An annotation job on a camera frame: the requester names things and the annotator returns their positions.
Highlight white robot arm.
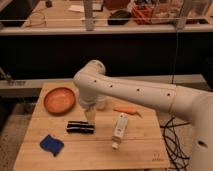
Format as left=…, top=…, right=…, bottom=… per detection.
left=73, top=60, right=213, bottom=171

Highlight clear plastic cup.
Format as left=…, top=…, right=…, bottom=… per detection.
left=96, top=96, right=107, bottom=110

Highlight black and white striped block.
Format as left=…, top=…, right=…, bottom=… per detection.
left=66, top=121, right=95, bottom=134

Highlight orange wooden bowl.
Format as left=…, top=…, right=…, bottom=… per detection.
left=43, top=87, right=76, bottom=115

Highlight white tube with cap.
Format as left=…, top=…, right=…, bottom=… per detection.
left=112, top=113, right=128, bottom=150

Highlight orange carrot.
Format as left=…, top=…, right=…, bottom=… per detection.
left=113, top=107, right=142, bottom=118

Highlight blue cloth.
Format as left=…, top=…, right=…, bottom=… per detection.
left=40, top=135, right=64, bottom=157

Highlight metal clamp at left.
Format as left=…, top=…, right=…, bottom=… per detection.
left=0, top=67, right=26, bottom=86

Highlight black object on shelf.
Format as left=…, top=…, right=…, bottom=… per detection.
left=107, top=10, right=131, bottom=25

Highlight white paper on shelf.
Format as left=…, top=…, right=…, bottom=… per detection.
left=68, top=5, right=84, bottom=13

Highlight orange crate on shelf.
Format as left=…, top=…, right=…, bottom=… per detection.
left=131, top=4, right=176, bottom=25

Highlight black floor cables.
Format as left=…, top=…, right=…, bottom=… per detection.
left=159, top=114, right=198, bottom=171

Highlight metal post left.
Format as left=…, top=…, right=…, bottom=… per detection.
left=83, top=0, right=94, bottom=31

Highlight metal post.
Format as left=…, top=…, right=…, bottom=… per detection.
left=175, top=0, right=193, bottom=30
left=83, top=0, right=94, bottom=31

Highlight metal post right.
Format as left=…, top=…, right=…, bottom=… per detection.
left=175, top=0, right=193, bottom=30

